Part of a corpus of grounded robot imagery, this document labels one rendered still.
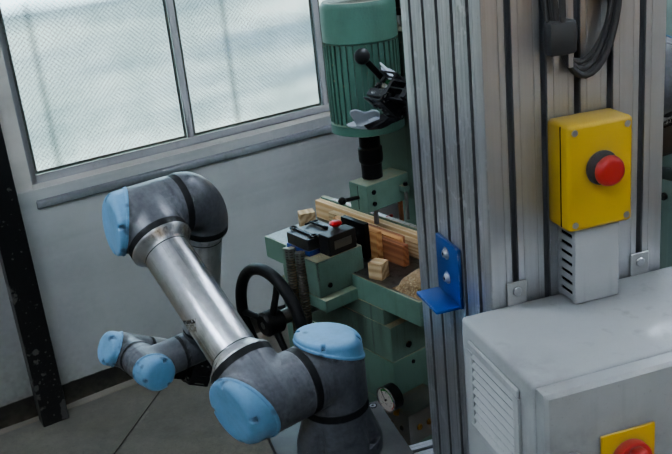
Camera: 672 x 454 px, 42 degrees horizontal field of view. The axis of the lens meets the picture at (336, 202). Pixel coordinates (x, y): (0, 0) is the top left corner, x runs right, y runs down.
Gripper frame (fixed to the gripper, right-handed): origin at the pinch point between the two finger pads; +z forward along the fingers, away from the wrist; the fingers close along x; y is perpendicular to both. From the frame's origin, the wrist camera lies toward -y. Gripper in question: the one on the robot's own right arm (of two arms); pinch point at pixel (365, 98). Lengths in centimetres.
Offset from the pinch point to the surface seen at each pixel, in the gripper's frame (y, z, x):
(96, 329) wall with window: -63, 151, 85
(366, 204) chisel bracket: -24.0, 9.3, 16.0
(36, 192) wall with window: -13, 152, 52
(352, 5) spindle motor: 11.5, 6.4, -16.0
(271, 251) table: -28, 37, 35
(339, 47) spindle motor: 6.4, 9.7, -8.2
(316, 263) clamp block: -14.5, 3.0, 35.6
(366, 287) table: -26.5, -2.4, 34.1
